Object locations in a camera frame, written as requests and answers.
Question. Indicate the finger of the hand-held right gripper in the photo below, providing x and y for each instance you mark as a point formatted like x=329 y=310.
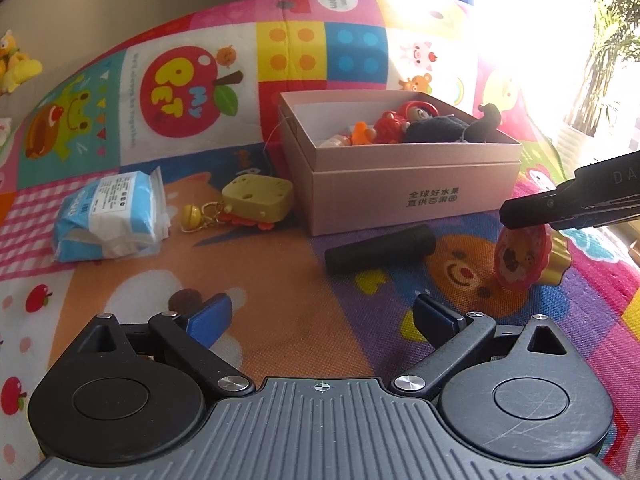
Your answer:
x=530 y=212

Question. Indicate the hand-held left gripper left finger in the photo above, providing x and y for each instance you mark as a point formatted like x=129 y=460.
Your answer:
x=211 y=312

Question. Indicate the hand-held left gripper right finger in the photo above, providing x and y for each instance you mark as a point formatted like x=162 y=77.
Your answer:
x=432 y=317

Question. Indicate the pink round gold-trimmed toy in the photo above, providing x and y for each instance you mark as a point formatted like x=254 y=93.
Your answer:
x=520 y=257

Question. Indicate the pink cardboard box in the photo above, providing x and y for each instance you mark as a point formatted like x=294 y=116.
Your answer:
x=400 y=200

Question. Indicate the black plush toy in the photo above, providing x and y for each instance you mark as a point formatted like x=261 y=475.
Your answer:
x=435 y=130

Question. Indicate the colourful cartoon play mat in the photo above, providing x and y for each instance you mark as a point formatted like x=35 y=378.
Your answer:
x=150 y=270

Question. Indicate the black foam cylinder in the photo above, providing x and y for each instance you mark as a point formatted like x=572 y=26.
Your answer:
x=380 y=250

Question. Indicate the yellow cheese toy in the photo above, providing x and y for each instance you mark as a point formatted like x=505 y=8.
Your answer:
x=260 y=195

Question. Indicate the tall potted palm plant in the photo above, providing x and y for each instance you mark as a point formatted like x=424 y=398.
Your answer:
x=610 y=35

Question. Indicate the blue tissue pack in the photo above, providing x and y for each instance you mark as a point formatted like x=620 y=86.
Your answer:
x=105 y=210

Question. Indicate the red doll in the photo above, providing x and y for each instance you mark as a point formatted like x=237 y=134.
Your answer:
x=390 y=127

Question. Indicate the orange plastic toy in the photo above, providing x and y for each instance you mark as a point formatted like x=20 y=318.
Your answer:
x=360 y=135

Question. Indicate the white bottle with red cap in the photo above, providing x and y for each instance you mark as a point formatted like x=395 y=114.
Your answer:
x=335 y=141

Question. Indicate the small yellow plush toy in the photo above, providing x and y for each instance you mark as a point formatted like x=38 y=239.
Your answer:
x=17 y=65

